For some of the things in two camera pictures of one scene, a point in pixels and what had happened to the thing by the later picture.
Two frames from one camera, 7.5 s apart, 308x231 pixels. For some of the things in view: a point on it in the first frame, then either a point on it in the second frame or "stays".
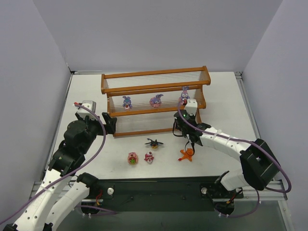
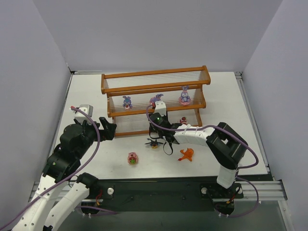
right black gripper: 184,118 -> 155,134
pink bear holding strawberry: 133,158 stays
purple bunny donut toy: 155,101 stays
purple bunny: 183,99 stays
